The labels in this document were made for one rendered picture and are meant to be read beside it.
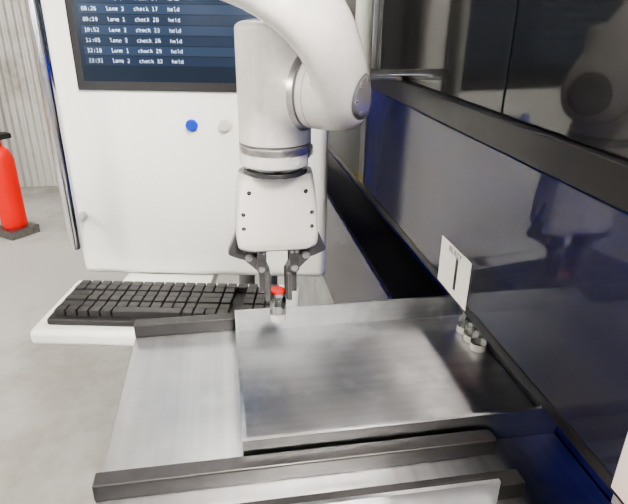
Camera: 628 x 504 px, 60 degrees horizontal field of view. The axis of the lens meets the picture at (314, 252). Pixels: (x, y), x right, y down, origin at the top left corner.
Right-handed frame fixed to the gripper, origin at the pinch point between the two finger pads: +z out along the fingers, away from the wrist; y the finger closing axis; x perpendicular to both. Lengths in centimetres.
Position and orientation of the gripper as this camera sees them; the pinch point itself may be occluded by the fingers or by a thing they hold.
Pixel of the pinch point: (277, 282)
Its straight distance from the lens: 71.5
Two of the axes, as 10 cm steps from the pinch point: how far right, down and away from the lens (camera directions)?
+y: -9.9, 0.5, -1.5
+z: -0.1, 9.2, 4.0
